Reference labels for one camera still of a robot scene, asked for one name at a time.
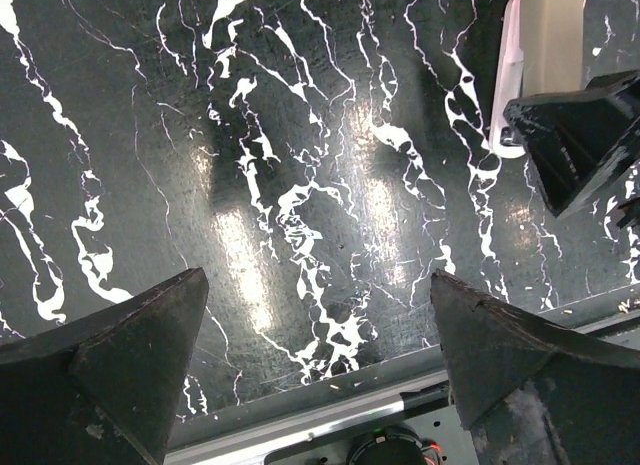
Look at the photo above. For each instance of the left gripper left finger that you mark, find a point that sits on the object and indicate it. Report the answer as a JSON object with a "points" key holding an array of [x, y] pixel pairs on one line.
{"points": [[103, 389]]}

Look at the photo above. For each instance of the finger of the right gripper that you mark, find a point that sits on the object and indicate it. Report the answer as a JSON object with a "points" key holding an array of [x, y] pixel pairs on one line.
{"points": [[580, 143]]}

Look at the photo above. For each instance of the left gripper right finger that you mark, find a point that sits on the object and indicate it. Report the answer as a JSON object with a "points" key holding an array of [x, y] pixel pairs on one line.
{"points": [[530, 391]]}

